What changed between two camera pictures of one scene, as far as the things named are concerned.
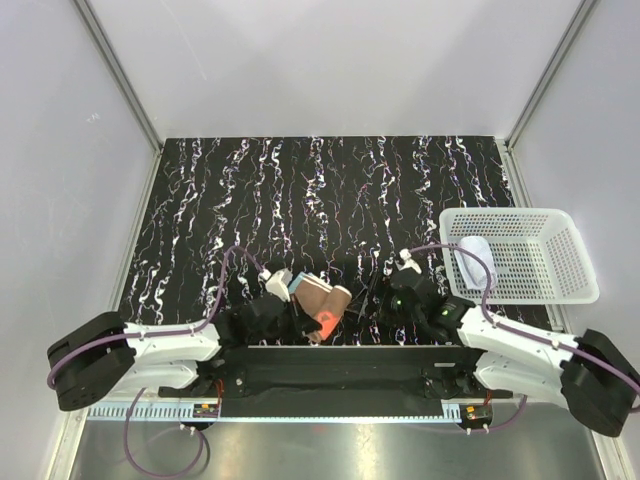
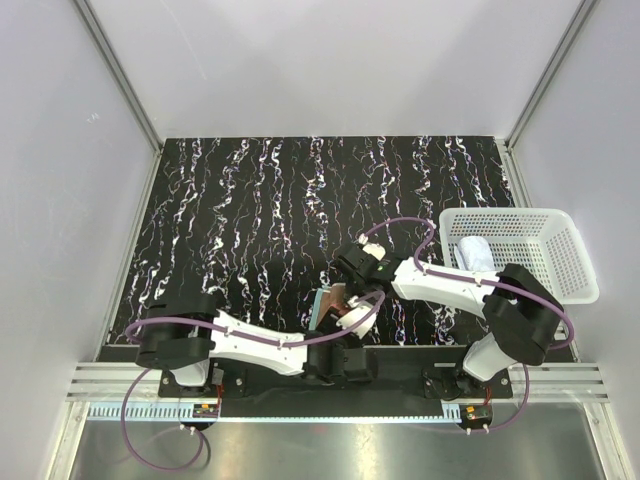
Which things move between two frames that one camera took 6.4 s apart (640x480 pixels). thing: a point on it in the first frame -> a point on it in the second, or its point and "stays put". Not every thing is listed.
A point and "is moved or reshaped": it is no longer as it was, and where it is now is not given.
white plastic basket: [539, 254] stays put
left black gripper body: [287, 326] -> [348, 341]
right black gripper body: [394, 308] -> [355, 287]
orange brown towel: [322, 302] is moved or reshaped
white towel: [473, 270] stays put
